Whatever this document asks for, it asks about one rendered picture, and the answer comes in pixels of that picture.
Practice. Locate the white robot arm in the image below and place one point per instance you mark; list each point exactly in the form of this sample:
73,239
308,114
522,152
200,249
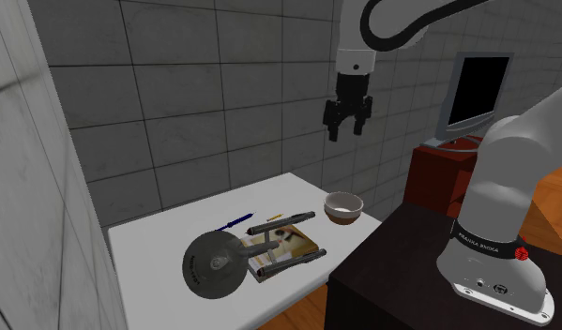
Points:
498,192

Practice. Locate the white table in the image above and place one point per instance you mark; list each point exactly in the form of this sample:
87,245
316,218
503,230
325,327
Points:
152,256

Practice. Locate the dark robot stand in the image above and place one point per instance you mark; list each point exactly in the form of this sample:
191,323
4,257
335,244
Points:
390,269

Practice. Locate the grey flat screen monitor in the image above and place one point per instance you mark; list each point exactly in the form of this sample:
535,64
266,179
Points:
477,89

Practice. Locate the blue pen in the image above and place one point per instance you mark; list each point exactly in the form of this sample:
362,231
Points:
235,222

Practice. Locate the white and brown bowl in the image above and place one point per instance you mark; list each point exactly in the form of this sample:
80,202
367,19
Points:
343,209

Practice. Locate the grey spaceship model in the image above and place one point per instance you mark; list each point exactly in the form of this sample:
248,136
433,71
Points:
214,263

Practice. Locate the cream and brown book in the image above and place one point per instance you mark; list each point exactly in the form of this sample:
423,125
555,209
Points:
294,242

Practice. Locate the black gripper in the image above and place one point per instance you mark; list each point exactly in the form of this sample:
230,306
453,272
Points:
352,89

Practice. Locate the red cabinet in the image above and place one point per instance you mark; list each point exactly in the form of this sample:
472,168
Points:
434,176

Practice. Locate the small yellow pencil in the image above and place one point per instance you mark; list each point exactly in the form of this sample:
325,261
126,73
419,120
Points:
274,217

